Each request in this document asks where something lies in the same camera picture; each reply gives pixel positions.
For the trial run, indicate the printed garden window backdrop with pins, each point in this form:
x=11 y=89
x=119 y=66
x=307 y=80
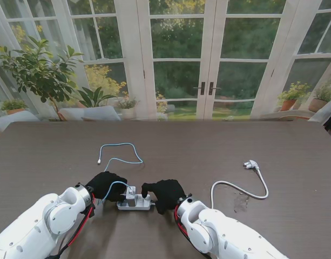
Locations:
x=178 y=40

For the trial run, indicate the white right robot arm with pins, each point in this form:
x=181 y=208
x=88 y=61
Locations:
x=224 y=232

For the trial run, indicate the white power strip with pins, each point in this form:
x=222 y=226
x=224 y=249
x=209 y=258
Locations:
x=139 y=205

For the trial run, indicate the grey charger adapter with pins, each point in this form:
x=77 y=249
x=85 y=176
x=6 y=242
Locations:
x=131 y=196

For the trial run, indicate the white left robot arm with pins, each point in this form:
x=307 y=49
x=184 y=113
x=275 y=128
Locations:
x=43 y=224

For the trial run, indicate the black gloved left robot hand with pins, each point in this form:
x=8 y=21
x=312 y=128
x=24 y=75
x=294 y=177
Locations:
x=108 y=186

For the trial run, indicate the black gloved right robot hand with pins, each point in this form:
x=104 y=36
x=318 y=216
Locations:
x=168 y=193

